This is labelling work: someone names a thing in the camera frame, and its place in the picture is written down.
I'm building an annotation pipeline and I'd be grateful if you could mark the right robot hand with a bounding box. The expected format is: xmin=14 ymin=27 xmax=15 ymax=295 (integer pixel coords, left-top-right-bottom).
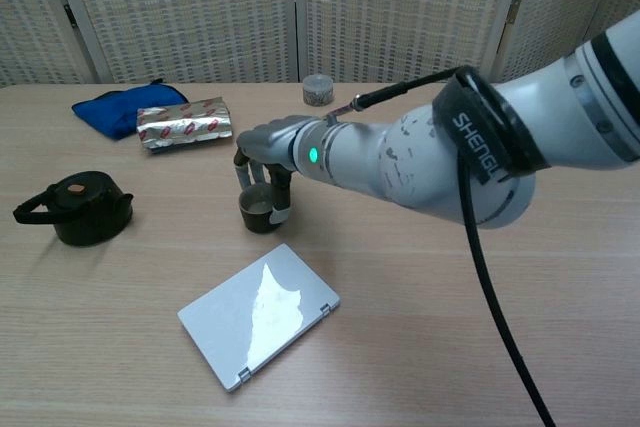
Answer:
xmin=233 ymin=115 xmax=321 ymax=226

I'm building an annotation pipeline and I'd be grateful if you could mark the black teapot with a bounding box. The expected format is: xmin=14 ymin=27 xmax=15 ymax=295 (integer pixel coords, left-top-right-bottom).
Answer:
xmin=12 ymin=170 xmax=135 ymax=248

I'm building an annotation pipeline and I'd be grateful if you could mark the blue cloth pouch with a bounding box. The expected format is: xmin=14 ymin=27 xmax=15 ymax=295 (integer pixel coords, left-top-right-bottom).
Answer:
xmin=71 ymin=78 xmax=190 ymax=141

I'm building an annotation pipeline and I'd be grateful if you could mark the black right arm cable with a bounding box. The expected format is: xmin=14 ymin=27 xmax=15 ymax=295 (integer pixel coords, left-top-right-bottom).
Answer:
xmin=324 ymin=66 xmax=556 ymax=427

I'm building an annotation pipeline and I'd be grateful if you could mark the black lettered arm strap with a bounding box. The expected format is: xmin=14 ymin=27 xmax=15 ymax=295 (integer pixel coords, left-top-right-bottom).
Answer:
xmin=432 ymin=65 xmax=551 ymax=186

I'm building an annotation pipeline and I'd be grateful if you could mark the woven folding screen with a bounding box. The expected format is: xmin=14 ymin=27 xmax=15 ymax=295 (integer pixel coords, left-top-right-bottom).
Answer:
xmin=0 ymin=0 xmax=640 ymax=88

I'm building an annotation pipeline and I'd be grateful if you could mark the small patterned round jar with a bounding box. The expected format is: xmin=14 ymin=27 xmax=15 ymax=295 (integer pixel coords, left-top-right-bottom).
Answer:
xmin=302 ymin=74 xmax=335 ymax=107

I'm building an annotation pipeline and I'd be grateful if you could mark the silver folding mirror case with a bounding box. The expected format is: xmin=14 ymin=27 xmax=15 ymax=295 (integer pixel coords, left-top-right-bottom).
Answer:
xmin=176 ymin=242 xmax=342 ymax=393

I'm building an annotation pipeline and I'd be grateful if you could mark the silver foil packet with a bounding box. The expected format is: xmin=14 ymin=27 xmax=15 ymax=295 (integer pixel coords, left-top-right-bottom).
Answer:
xmin=135 ymin=96 xmax=235 ymax=156

